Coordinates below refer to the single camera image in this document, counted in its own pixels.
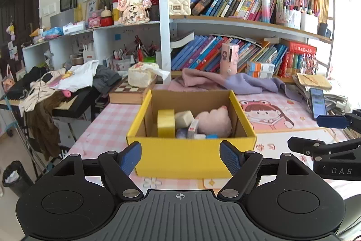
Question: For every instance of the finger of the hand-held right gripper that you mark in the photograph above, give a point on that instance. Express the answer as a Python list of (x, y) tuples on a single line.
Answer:
[(332, 121), (297, 143)]

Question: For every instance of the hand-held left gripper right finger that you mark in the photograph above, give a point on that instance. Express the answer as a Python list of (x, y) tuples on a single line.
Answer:
[(230, 157)]

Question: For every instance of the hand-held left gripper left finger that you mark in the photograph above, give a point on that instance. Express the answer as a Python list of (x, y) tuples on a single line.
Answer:
[(131, 159)]

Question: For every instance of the small blue packet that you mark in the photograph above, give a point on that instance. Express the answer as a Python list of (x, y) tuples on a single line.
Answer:
[(212, 136)]

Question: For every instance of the white charger cube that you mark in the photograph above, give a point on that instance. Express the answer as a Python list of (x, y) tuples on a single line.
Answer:
[(199, 136)]

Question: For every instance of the pink pig plush toy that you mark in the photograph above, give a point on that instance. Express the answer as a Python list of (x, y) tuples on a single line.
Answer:
[(214, 122)]

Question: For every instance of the yellow cardboard box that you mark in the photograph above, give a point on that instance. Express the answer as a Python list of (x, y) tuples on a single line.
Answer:
[(183, 156)]

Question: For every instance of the small white red box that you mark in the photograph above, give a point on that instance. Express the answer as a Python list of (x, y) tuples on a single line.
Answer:
[(193, 128)]

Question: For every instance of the yellow tape roll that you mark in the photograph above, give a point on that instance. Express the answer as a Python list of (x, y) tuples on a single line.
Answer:
[(166, 123)]

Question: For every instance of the cream rubber block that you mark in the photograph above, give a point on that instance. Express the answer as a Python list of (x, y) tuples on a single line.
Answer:
[(184, 118)]

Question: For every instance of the black smartphone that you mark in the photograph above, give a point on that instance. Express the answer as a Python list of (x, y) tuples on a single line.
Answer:
[(318, 102)]

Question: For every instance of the stack of papers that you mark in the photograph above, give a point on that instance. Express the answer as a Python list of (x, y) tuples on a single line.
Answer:
[(335, 97)]

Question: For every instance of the pink printed tablecloth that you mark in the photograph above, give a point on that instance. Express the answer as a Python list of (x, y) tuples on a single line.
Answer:
[(112, 122)]

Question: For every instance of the brown paper envelope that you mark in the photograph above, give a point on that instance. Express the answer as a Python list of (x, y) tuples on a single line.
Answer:
[(314, 80)]

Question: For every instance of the colorful acrylic charms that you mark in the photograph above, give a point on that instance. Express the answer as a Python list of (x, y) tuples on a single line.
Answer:
[(309, 64)]

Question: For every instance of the wooden chessboard box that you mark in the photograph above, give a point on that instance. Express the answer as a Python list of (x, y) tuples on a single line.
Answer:
[(127, 94)]

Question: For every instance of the red thick books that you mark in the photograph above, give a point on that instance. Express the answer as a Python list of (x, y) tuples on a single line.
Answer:
[(293, 57)]

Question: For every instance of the purple cloth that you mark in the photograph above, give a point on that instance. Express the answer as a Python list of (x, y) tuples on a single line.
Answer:
[(239, 83)]

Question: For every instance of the orange white carton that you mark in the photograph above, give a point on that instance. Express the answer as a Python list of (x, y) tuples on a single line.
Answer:
[(258, 74), (261, 66)]

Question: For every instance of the tissue box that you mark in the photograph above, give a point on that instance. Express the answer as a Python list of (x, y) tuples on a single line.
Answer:
[(141, 75)]

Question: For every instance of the grey cloth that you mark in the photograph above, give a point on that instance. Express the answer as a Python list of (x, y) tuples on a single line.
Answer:
[(107, 77)]

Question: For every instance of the black box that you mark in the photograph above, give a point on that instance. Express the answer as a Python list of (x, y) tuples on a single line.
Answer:
[(323, 29)]

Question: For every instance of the brown cloth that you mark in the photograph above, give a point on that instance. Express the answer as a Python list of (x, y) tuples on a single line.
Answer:
[(42, 128)]

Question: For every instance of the cups of pens and brushes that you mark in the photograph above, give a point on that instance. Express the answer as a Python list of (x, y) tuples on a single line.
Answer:
[(121, 63)]

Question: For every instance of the pink cylinder device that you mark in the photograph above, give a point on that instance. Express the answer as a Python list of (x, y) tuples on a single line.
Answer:
[(229, 60)]

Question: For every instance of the pile of clothes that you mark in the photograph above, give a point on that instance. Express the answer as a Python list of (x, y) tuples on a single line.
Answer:
[(76, 77)]

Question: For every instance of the white pen holder box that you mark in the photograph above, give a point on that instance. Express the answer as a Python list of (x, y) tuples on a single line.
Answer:
[(309, 23)]

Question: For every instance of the row of leaning books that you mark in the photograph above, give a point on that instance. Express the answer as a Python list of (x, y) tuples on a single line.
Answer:
[(197, 51)]

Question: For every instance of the clear pen holder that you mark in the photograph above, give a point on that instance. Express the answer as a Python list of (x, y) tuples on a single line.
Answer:
[(289, 19)]

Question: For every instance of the black trash bin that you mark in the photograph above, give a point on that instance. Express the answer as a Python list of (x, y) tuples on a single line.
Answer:
[(17, 181)]

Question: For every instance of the red white round figurine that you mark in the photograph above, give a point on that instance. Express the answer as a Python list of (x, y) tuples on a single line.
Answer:
[(106, 19)]

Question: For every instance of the white wet wipes pack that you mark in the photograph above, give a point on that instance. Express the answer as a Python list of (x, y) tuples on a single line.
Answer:
[(74, 27)]

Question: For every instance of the white bookshelf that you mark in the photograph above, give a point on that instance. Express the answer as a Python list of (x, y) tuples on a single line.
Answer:
[(165, 18)]

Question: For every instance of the blue wipes pack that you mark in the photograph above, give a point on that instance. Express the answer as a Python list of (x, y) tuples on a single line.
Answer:
[(53, 31)]

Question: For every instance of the pink white doll figure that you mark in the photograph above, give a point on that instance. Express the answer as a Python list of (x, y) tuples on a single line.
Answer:
[(134, 8)]

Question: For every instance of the row of upright books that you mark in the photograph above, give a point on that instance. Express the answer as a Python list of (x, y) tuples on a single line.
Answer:
[(225, 1)]

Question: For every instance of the grey metal box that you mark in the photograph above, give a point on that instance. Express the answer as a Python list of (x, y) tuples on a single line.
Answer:
[(62, 18)]

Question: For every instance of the white quilted handbag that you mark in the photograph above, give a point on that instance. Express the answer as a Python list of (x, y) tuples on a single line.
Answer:
[(179, 5)]

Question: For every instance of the dark wooden door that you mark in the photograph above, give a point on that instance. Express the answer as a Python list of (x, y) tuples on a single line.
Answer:
[(19, 3)]

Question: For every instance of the black photo frame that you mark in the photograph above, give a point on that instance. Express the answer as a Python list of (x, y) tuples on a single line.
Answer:
[(67, 2)]

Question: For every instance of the white wall switch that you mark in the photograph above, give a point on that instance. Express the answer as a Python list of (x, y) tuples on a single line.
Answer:
[(49, 9)]

